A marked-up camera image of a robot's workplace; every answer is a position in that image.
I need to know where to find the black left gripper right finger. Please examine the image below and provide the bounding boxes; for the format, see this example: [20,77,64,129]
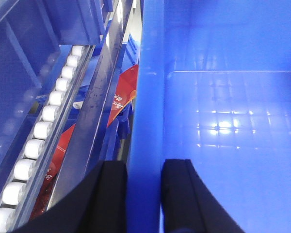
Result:
[162,159,243,233]

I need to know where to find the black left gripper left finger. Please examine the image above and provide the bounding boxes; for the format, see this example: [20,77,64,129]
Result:
[15,161,128,233]

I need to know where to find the blue plastic bin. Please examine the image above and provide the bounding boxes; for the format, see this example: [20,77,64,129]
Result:
[0,0,119,195]
[127,0,291,233]

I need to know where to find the white roller conveyor track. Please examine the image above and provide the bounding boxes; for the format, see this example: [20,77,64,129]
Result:
[0,45,95,233]

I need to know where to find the red printed package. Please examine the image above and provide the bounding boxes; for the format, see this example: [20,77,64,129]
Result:
[30,65,138,220]

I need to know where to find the dark metal divider rail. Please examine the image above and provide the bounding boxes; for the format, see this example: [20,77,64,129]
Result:
[47,0,133,209]

